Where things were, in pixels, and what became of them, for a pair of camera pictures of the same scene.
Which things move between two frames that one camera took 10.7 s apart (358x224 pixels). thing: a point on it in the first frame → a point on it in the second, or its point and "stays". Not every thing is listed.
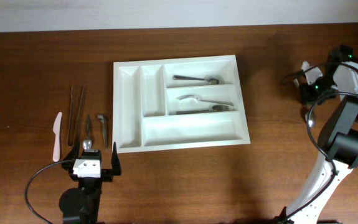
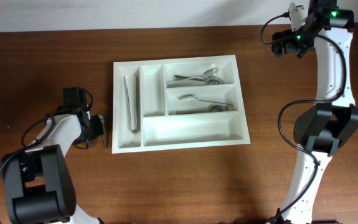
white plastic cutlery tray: (177, 104) stays
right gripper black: (306, 95) → (289, 45)
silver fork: (213, 108) stays
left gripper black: (108, 174) → (98, 130)
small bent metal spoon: (102, 119) stays
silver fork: (199, 99) stays
